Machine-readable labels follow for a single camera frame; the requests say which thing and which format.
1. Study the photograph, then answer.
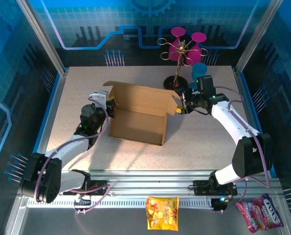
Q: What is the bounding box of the brown cardboard box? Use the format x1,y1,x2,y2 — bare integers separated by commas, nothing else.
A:
103,80,182,147

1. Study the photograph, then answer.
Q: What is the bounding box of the gold cup holder stand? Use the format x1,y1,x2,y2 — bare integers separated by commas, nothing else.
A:
157,38,209,90

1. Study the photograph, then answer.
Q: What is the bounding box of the blue plastic goblet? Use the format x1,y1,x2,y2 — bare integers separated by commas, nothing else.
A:
188,62,208,91

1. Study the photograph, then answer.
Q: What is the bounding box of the magenta plastic goblet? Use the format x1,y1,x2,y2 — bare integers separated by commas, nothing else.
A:
185,31,207,66
168,26,186,62

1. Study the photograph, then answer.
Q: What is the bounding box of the blue table edge strip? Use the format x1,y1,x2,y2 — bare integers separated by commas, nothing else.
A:
32,72,64,155
240,70,278,178

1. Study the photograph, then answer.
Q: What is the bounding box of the yellow snack bag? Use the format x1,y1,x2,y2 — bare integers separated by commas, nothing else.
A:
145,195,180,232

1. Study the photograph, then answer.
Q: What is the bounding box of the purple candy bag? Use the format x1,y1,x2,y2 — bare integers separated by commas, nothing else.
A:
236,193,285,234

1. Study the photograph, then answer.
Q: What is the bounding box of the aluminium table side rail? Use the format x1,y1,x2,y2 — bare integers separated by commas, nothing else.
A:
37,67,70,154
232,66,270,177

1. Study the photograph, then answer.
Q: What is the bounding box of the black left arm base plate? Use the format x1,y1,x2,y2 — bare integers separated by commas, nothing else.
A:
62,171,108,196

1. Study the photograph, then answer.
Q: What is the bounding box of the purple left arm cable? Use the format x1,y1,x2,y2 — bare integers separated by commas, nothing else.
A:
35,96,112,215

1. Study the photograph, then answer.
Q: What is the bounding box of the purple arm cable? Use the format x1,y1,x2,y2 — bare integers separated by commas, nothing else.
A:
35,96,112,215
215,85,270,213

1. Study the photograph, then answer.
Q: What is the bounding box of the aluminium table frame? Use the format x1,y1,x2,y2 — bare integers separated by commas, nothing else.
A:
5,168,291,235

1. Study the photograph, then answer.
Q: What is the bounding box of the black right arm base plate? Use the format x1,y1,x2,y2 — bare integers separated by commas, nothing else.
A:
193,179,238,196

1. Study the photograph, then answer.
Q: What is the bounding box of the aluminium corner post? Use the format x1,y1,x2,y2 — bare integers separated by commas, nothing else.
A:
235,0,283,71
16,0,66,74

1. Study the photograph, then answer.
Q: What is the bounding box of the white slotted cable duct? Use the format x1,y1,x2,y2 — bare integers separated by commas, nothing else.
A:
26,197,216,209

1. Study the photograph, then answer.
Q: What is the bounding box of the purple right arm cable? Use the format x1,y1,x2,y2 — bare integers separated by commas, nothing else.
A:
215,85,270,213

